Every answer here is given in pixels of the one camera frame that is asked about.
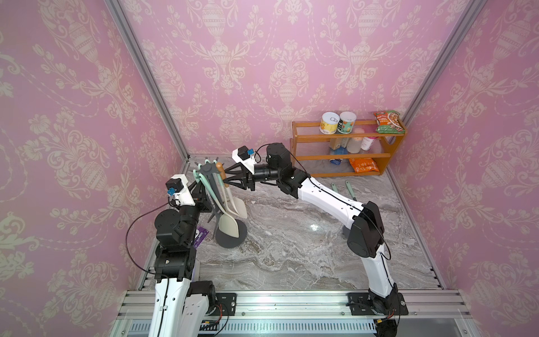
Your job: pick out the white bottle on shelf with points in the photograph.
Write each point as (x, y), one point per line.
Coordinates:
(354, 145)

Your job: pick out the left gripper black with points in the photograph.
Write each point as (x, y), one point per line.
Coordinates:
(201, 199)

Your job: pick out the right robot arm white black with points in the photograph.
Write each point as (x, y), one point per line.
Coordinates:
(364, 229)

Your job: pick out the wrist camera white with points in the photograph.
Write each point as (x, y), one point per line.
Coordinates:
(178, 191)
(245, 158)

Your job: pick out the green label tin can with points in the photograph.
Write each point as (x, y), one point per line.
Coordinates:
(347, 122)

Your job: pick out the green red snack bag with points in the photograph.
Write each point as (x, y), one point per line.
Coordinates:
(388, 122)

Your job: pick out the yellow tin can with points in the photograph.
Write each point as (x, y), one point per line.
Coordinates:
(329, 123)

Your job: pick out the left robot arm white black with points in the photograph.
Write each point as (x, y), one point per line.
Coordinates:
(180, 303)

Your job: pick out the orange snack bag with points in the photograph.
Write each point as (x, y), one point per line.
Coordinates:
(363, 165)

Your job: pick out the wooden shelf rack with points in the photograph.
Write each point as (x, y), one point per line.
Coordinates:
(311, 148)

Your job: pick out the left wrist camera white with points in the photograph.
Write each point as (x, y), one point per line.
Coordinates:
(178, 191)

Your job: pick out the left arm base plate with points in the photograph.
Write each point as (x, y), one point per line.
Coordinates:
(225, 303)

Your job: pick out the cream spatula wooden handle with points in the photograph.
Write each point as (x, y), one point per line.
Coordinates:
(234, 205)

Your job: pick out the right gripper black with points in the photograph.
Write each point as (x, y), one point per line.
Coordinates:
(241, 179)

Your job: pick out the aluminium front rail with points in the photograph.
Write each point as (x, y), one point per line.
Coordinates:
(433, 312)

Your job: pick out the pink cap white bottle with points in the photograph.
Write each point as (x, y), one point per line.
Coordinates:
(367, 143)

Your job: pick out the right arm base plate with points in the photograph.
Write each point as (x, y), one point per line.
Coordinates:
(368, 303)

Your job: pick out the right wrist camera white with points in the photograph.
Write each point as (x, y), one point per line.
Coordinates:
(245, 158)

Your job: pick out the grey utensil rack stand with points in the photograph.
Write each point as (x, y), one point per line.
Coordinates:
(209, 170)

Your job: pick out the purple candy bag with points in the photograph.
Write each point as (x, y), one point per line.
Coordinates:
(200, 236)

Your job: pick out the cream spatula mint handle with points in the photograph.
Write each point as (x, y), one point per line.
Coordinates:
(226, 223)

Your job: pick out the beige box on shelf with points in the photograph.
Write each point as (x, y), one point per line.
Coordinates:
(336, 143)

